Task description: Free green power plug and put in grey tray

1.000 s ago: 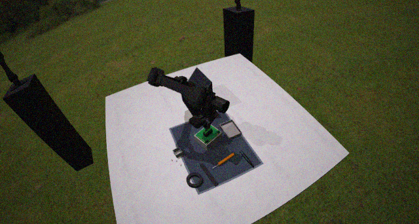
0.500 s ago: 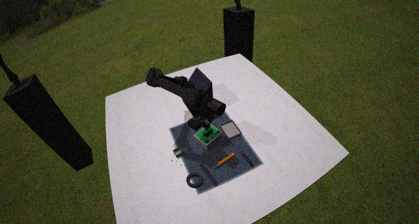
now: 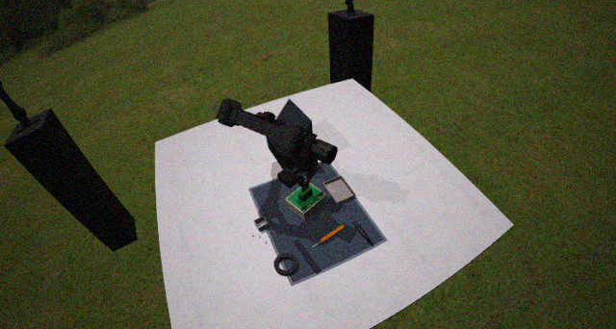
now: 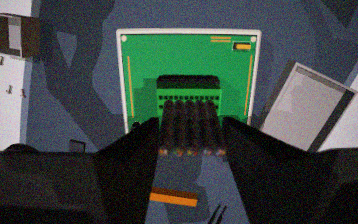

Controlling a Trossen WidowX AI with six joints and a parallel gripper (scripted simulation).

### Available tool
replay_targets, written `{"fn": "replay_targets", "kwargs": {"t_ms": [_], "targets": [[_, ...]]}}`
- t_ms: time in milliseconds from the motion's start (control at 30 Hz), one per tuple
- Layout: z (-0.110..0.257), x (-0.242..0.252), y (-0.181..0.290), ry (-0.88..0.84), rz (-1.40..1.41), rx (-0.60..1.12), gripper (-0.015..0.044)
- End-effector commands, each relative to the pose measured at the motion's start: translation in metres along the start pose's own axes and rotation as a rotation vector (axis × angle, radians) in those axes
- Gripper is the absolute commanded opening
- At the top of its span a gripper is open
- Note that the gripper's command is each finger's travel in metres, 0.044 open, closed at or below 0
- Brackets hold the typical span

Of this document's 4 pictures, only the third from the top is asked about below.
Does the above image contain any green power plug with dark wires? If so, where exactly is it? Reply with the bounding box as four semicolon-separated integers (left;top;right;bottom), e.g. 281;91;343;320
299;179;312;198

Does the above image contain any dark blue work mat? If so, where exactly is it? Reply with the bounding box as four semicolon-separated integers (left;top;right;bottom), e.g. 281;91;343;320
249;162;387;286

